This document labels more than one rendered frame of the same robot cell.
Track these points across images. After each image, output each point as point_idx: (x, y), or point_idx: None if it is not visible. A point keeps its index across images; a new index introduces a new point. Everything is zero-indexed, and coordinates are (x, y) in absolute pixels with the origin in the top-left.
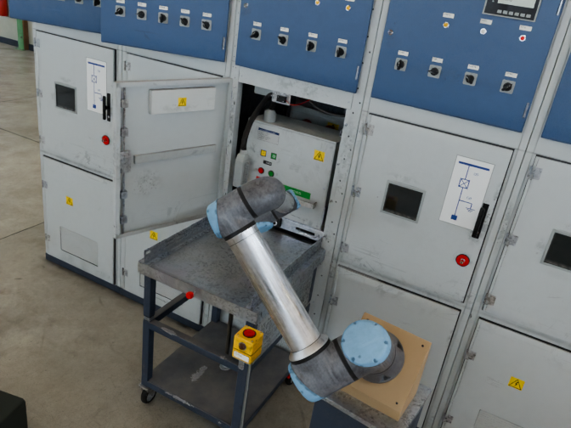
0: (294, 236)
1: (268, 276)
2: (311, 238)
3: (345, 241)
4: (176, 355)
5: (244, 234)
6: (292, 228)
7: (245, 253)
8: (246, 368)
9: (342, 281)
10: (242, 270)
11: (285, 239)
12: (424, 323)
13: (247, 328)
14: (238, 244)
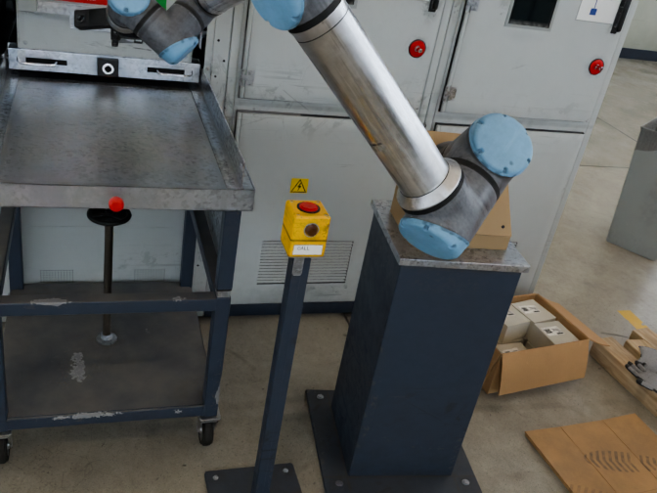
0: (147, 85)
1: (385, 76)
2: (179, 80)
3: (247, 67)
4: (11, 361)
5: (342, 8)
6: (141, 70)
7: (349, 43)
8: (308, 269)
9: (247, 135)
10: (149, 145)
11: (143, 92)
12: (372, 156)
13: (295, 202)
14: (336, 29)
